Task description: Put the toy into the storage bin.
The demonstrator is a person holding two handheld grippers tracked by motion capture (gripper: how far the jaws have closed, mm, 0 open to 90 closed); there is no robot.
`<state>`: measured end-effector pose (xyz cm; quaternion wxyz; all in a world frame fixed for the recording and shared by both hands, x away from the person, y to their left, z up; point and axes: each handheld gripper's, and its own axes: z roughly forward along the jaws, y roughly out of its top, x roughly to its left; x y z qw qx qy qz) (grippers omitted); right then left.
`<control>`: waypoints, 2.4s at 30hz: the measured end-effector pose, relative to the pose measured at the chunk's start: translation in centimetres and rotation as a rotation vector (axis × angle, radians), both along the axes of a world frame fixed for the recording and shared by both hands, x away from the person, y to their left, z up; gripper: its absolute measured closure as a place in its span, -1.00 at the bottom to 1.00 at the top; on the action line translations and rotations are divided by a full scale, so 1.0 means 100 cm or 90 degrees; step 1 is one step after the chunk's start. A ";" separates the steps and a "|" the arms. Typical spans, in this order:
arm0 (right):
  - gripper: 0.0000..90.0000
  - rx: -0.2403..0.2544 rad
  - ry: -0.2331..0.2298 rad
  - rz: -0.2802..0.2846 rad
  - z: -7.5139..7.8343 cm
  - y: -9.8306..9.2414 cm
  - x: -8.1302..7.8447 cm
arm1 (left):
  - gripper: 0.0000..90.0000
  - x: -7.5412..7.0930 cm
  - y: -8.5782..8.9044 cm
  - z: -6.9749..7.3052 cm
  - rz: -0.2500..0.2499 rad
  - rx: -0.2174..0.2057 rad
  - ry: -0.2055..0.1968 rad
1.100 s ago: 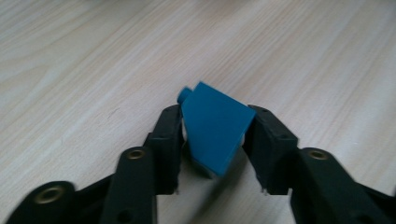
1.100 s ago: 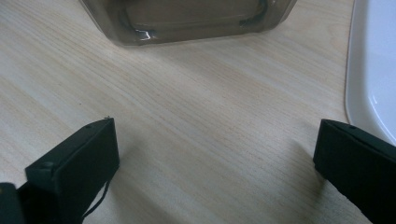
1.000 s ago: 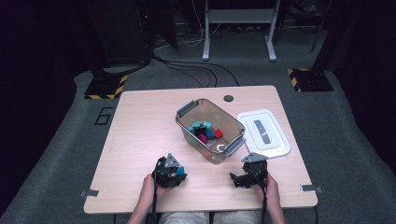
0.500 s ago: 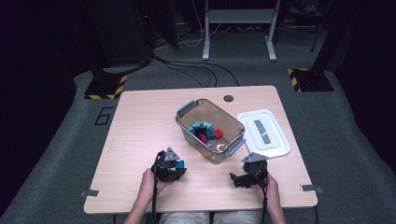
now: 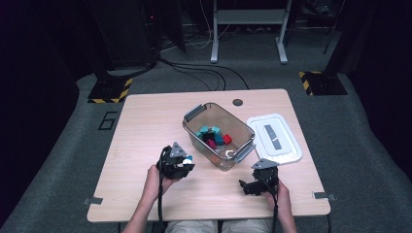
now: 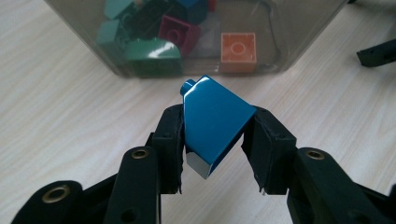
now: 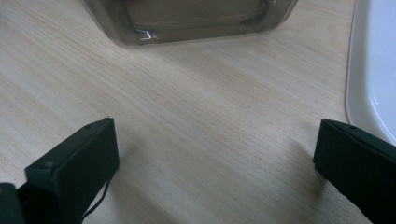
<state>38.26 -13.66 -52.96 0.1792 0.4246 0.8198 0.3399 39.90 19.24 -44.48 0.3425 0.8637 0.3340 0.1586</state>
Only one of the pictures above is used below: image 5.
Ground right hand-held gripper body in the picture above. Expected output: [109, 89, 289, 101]
[251, 157, 280, 194]

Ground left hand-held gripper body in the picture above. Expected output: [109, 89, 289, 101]
[155, 141, 189, 181]

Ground pile of colourful toy blocks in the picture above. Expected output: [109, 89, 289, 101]
[194, 125, 225, 150]

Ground white lid with grey handle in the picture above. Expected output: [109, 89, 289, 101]
[246, 113, 303, 166]

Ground clear brown plastic storage box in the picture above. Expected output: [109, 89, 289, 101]
[182, 102, 257, 172]

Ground person's left hand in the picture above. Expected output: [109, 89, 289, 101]
[143, 164, 179, 199]

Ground person's right hand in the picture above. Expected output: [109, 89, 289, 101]
[263, 179, 292, 216]

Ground person's light shorts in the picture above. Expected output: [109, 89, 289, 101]
[164, 219, 275, 233]

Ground black striped stand base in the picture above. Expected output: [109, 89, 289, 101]
[87, 77, 134, 105]
[298, 70, 348, 96]

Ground dark equipment cabinet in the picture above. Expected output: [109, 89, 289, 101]
[86, 0, 161, 71]

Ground black stand leg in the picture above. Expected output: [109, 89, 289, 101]
[323, 0, 346, 55]

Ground dark curtain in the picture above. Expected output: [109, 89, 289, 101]
[0, 0, 81, 195]
[336, 0, 412, 183]

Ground right hand-held gripper cable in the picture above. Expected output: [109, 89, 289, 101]
[260, 176, 281, 233]

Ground black floor cable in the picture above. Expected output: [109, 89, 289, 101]
[168, 62, 251, 91]
[158, 57, 227, 91]

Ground white cables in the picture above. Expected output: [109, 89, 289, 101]
[186, 0, 234, 50]

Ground white metal desk frame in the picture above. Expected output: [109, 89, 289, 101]
[210, 0, 290, 65]

